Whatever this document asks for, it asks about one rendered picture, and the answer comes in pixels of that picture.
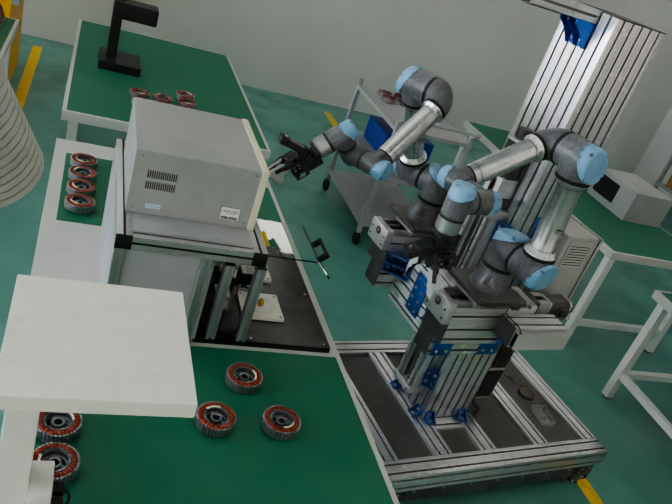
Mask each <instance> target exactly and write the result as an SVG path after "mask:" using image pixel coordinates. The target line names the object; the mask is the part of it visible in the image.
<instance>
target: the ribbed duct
mask: <svg viewBox="0 0 672 504"><path fill-rule="evenodd" d="M43 169H44V157H43V153H42V151H41V149H40V147H39V145H38V143H37V140H36V138H35V136H34V134H33V132H32V130H31V127H30V125H29V123H28V121H27V119H26V116H25V114H24V112H23V110H22V108H21V105H20V103H19V101H18V99H17V97H16V95H15V93H14V90H13V88H12V86H11V84H10V82H9V79H8V77H7V74H6V71H5V68H4V65H3V62H2V59H1V56H0V208H3V207H5V206H7V205H10V204H12V203H14V202H17V201H18V200H19V199H21V198H22V197H23V196H25V195H26V194H28V193H29V192H30V191H31V190H32V189H33V187H34V186H35V185H36V184H37V182H38V181H39V180H40V177H41V175H42V172H43Z"/></svg>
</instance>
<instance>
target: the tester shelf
mask: <svg viewBox="0 0 672 504"><path fill-rule="evenodd" d="M125 143H126V139H121V138H117V140H116V145H115V194H114V248H120V249H128V250H137V251H145V252H153V253H160V254H168V255H176V256H183V257H191V258H199V259H207V260H214V261H222V262H230V263H237V264H245V265H251V266H259V267H265V266H266V263H267V260H268V256H269V254H268V251H267V248H266V245H265V242H264V239H263V236H262V233H261V231H260V228H259V225H258V222H257V219H256V222H255V226H254V229H253V231H252V230H247V229H242V228H235V227H229V226H222V225H215V224H209V223H202V222H195V221H189V220H182V219H175V218H169V217H162V216H155V215H149V214H142V213H135V212H129V211H125V186H124V148H125Z"/></svg>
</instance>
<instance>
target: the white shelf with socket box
mask: <svg viewBox="0 0 672 504"><path fill-rule="evenodd" d="M197 406H198V403H197V396H196V388H195V381H194V373H193V366H192V358H191V351H190V343H189V336H188V328H187V321H186V314H185V306H184V299H183V293H182V292H175V291H166V290H157V289H148V288H139V287H130V286H121V285H112V284H102V283H93V282H84V281H75V280H66V279H57V278H48V277H39V276H30V275H20V274H18V275H17V280H16V284H15V289H14V293H13V298H12V303H11V307H10V312H9V316H8V321H7V326H6V330H5V335H4V339H3V344H2V349H1V353H0V410H4V418H3V427H2V435H1V443H0V504H64V503H63V498H62V496H63V493H64V492H65V493H66V494H67V496H68V498H67V501H66V503H65V504H68V503H69V501H70V499H71V495H70V493H69V491H68V490H67V489H66V488H64V484H65V482H63V481H53V478H54V468H55V462H54V461H36V460H34V461H33V454H34V448H35V441H36V435H37V428H38V421H39V415H40V412H61V413H86V414H111V415H136V416H160V417H185V418H194V416H195V413H196V409H197Z"/></svg>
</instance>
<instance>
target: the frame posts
mask: <svg viewBox="0 0 672 504"><path fill-rule="evenodd" d="M235 267H236V265H235V263H230V262H224V264H223V268H222V271H221V275H220V279H219V282H218V286H217V289H216V293H215V296H214V300H213V304H212V307H211V311H210V314H209V318H208V322H207V325H206V329H205V332H204V335H205V339H209V338H211V339H215V336H216V332H217V329H218V325H219V322H220V318H221V315H222V311H223V308H224V304H225V301H226V297H227V294H228V290H229V287H230V284H231V280H232V277H233V273H234V270H235ZM266 273H267V267H266V266H265V267H259V266H256V267H255V270H254V274H253V277H252V280H251V284H250V287H249V290H248V293H247V297H246V300H245V303H244V307H243V310H242V313H241V316H240V320H239V323H238V326H237V330H236V333H235V338H236V339H235V340H236V341H237V342H239V340H241V342H245V339H246V336H247V333H248V330H249V327H250V323H251V320H252V317H253V314H254V311H255V308H256V304H257V301H258V298H259V295H260V292H261V288H262V285H263V282H264V279H265V276H266Z"/></svg>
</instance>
